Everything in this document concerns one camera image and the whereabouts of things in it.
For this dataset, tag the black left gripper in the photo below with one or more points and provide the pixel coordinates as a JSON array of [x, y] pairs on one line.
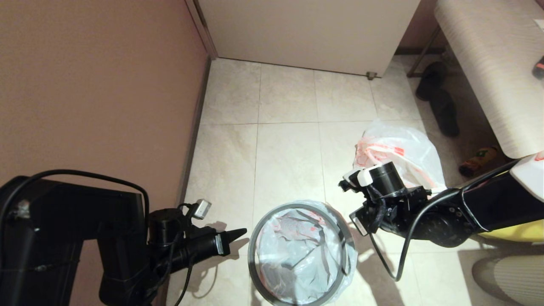
[[221, 245]]

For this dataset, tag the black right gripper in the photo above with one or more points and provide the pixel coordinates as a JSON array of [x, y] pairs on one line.
[[363, 222]]

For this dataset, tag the white liner bag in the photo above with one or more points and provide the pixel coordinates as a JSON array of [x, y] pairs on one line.
[[297, 259]]

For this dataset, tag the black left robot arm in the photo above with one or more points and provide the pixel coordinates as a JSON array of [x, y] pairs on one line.
[[72, 238]]

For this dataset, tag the yellow fabric bag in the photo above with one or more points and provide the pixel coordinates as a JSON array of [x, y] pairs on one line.
[[518, 231]]

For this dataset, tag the orange brown shoe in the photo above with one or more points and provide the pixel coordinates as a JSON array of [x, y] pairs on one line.
[[478, 160]]

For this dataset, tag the black slipper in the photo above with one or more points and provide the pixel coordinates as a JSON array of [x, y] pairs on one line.
[[429, 83], [446, 117]]

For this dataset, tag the small metal cabinet foot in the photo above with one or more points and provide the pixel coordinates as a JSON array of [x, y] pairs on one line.
[[371, 75]]

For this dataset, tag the metal bench leg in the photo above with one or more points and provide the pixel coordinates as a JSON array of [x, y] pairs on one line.
[[420, 53]]

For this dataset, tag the white cabinet panel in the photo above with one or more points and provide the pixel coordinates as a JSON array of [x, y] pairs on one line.
[[306, 34]]

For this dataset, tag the beige wood-grain bench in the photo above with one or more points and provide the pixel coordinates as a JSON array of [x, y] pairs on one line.
[[488, 63]]

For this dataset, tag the red black object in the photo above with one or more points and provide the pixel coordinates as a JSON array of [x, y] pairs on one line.
[[539, 70]]

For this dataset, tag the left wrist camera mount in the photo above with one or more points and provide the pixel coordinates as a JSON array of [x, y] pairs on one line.
[[168, 225]]

